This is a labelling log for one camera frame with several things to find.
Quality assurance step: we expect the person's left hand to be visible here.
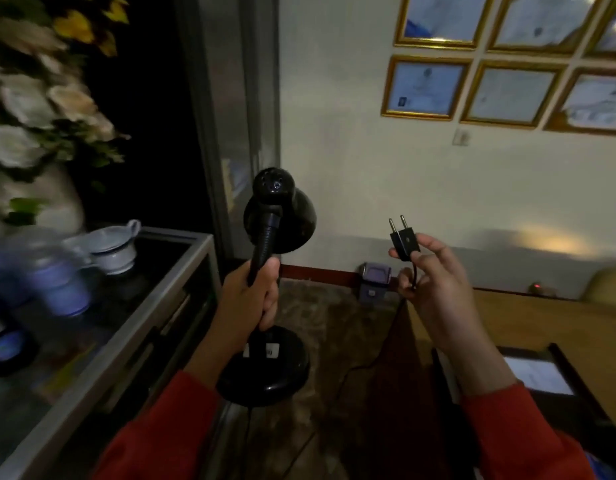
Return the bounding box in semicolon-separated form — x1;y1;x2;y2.
208;256;283;356

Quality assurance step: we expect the person's right hand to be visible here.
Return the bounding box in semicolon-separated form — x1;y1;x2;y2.
388;234;481;356

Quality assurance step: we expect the black two-pin power plug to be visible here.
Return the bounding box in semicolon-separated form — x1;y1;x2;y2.
389;215;421;262

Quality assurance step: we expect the black lamp power cable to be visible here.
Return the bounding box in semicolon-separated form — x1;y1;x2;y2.
335;259;419;410

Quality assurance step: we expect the black desk lamp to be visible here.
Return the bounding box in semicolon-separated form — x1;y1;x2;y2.
217;167;317;408

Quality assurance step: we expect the person's left forearm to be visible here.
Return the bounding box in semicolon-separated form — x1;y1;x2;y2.
90;339;245;480

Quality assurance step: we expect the person's right forearm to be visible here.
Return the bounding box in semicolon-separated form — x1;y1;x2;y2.
432;339;597;480

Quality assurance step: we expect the wooden desk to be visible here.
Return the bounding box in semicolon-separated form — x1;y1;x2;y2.
368;287;616;480

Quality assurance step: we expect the white teacup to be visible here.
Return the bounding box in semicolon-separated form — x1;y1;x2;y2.
84;219;142;276

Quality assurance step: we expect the glass display cabinet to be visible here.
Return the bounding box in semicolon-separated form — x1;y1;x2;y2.
0;227;224;480

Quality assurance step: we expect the group of gold framed certificates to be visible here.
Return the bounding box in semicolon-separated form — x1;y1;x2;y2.
380;0;616;137

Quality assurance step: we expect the tan round object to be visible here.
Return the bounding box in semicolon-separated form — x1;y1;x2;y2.
582;267;616;306

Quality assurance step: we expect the blue and white cup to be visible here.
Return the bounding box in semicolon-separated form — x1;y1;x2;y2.
24;252;95;318

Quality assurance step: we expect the black framed document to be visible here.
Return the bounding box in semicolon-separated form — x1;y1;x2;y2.
495;342;616;443

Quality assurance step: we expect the white flower vase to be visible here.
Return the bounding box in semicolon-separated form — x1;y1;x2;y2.
0;164;87;236

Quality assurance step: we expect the blue round dish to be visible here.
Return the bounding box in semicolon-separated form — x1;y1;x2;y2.
0;329;30;366

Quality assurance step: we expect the white and yellow flower bouquet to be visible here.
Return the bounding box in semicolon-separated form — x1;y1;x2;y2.
0;0;132;226

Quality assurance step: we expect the grey metal door frame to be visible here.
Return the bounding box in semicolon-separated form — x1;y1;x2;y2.
174;0;282;268

